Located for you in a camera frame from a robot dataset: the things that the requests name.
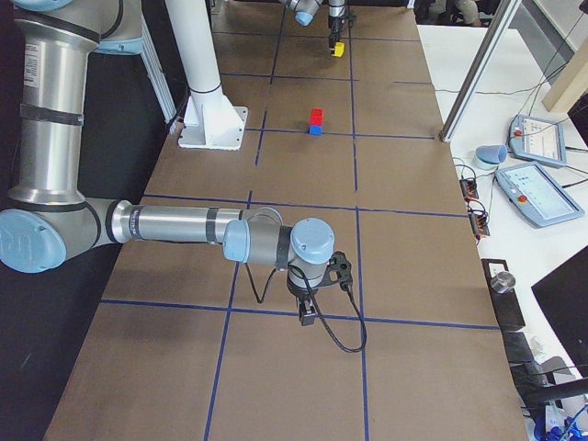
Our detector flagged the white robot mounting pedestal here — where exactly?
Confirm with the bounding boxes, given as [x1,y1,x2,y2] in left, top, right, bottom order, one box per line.
[165,0,248,151]

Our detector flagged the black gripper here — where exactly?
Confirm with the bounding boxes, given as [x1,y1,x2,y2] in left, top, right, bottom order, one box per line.
[287,270,321,326]
[328,13,350,54]

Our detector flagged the near teach pendant tablet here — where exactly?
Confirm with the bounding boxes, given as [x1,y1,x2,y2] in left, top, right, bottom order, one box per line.
[495,162,584,228]

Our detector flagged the yellow wooden cube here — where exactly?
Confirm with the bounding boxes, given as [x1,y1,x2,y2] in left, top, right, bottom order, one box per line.
[332,41,345,58]

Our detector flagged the black box with cup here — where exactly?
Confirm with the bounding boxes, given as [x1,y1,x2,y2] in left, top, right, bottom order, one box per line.
[481,258,526,332]

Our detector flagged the light blue tape roll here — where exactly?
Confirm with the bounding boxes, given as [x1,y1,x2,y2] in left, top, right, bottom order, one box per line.
[473,144,508,170]

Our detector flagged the teach pendant tablet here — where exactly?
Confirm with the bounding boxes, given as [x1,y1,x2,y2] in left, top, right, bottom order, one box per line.
[495,162,584,228]
[507,115,567,168]

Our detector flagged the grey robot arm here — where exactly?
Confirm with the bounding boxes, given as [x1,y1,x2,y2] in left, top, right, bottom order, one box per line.
[1,1,164,331]
[279,0,355,58]

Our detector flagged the small metal cup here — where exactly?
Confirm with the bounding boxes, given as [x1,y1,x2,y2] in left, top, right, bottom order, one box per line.
[490,271,516,294]

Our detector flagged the aluminium frame post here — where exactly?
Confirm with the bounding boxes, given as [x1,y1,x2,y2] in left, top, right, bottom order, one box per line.
[438,0,522,143]

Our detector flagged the blue wooden cube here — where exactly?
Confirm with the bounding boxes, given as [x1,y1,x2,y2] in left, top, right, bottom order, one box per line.
[309,125,322,136]

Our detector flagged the far teach pendant tablet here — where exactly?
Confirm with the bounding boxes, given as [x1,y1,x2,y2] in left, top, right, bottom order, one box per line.
[507,115,567,168]

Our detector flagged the orange black connector board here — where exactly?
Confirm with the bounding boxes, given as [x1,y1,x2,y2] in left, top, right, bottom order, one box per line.
[459,177,479,201]

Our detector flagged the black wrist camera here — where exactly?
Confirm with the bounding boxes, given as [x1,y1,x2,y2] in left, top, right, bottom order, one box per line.
[324,251,354,294]

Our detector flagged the red wooden cube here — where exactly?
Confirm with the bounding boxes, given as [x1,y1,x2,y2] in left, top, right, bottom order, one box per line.
[309,107,323,126]

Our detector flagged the black monitor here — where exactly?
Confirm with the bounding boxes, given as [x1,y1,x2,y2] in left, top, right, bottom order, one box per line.
[532,250,587,377]

